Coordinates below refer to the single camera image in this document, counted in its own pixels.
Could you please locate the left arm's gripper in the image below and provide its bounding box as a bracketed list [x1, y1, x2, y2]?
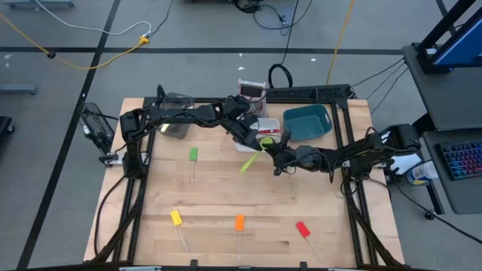
[224, 108, 267, 153]

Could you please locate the orange spatula clear handle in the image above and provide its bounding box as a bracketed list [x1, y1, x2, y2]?
[233, 214, 246, 264]

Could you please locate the yellow hanging cable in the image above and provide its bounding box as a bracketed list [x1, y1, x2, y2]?
[325, 0, 357, 86]

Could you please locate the right arm's gripper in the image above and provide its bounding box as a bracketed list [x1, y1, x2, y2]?
[267, 129, 314, 178]

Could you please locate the grey floor rail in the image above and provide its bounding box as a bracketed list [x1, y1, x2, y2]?
[3, 0, 75, 9]

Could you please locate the red spatula clear handle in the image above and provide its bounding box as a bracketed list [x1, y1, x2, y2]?
[295, 221, 325, 263]

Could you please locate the backlit rainbow keyboard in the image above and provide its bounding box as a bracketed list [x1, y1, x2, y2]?
[438, 139, 482, 181]

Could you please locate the black monitor on stand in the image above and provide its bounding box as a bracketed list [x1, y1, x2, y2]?
[416, 0, 482, 75]

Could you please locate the white paper sheet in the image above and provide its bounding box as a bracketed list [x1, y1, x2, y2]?
[376, 129, 423, 176]

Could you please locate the pink metal box grater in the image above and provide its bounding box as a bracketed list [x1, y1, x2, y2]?
[237, 78, 269, 118]

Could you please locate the black floor cable tangle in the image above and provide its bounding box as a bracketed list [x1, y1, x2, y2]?
[233, 0, 313, 37]

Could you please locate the white plastic bin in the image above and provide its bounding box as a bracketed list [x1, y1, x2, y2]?
[233, 117, 282, 154]

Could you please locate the white floor cable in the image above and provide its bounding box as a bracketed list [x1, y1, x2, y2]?
[35, 0, 153, 37]

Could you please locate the black mesh box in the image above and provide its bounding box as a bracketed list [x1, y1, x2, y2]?
[77, 102, 116, 154]

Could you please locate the black caster base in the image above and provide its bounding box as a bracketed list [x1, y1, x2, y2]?
[0, 115, 15, 136]

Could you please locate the teal plastic bin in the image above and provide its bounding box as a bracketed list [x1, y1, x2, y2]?
[282, 103, 333, 142]

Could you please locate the black hanging cable with coil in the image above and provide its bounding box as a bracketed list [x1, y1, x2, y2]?
[267, 0, 300, 90]

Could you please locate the black perforated strip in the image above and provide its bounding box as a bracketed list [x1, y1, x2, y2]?
[265, 84, 353, 102]

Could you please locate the grey operator cart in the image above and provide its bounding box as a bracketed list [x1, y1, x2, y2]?
[401, 43, 482, 215]

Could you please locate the yellow spatula clear handle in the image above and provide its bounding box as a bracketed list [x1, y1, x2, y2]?
[169, 209, 190, 254]

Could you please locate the black aluminium table frame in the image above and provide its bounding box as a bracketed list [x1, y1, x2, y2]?
[90, 84, 406, 270]

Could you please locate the grey translucent plastic bin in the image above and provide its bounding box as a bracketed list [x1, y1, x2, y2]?
[157, 93, 195, 140]

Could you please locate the yellow floor extension cable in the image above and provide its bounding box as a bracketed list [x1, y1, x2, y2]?
[0, 13, 151, 72]

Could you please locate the lime green silicone spoon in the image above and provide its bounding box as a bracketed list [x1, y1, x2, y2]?
[239, 136, 274, 175]

